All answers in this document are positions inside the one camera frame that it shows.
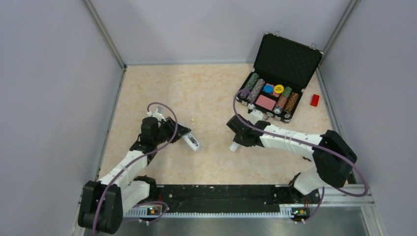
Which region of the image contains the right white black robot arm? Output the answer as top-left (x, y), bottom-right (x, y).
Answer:
top-left (226, 115), bottom-right (357, 203)

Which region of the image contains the blue round chip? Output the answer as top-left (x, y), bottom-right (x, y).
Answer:
top-left (263, 84), bottom-right (274, 93)

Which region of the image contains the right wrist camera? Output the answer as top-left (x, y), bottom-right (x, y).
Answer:
top-left (247, 104), bottom-right (264, 125)

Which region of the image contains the green red chip stack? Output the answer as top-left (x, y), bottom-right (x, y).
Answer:
top-left (273, 87), bottom-right (292, 115)

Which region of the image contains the brown orange chip stack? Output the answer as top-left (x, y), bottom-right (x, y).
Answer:
top-left (283, 92), bottom-right (299, 119)

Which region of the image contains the AAA battery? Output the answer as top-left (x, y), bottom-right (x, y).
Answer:
top-left (188, 135), bottom-right (199, 146)

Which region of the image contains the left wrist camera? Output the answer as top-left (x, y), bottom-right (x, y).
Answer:
top-left (147, 106), bottom-right (166, 121)

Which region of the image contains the pink card deck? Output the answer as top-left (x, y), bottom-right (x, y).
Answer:
top-left (255, 95), bottom-right (276, 111)

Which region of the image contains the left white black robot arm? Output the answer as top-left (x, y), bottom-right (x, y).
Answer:
top-left (77, 115), bottom-right (192, 234)

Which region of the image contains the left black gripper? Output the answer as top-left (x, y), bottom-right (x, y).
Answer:
top-left (153, 116), bottom-right (191, 145)

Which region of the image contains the purple cable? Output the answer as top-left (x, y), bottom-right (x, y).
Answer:
top-left (232, 89), bottom-right (370, 224)
top-left (91, 102), bottom-right (179, 236)

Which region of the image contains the white battery cover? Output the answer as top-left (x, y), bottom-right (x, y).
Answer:
top-left (229, 142), bottom-right (239, 152)

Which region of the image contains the white remote control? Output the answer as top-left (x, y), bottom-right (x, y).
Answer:
top-left (182, 133), bottom-right (200, 151)

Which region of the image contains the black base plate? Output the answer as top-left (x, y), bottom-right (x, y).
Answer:
top-left (127, 184), bottom-right (322, 214)

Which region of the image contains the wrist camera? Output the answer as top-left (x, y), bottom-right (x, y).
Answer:
top-left (247, 104), bottom-right (264, 125)
top-left (147, 106), bottom-right (166, 121)

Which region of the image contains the purple green chip stack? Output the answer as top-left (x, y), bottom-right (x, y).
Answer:
top-left (239, 73), bottom-right (259, 99)

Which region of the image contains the black poker chip case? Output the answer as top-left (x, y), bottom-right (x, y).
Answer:
top-left (236, 33), bottom-right (323, 123)

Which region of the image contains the yellow big blind chip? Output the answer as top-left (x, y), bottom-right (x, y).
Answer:
top-left (273, 85), bottom-right (285, 94)

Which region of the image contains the red toy brick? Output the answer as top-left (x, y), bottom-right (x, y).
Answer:
top-left (310, 94), bottom-right (320, 107)

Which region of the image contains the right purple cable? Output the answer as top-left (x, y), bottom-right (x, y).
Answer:
top-left (232, 89), bottom-right (370, 224)

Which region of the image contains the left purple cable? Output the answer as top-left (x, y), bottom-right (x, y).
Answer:
top-left (91, 102), bottom-right (179, 236)

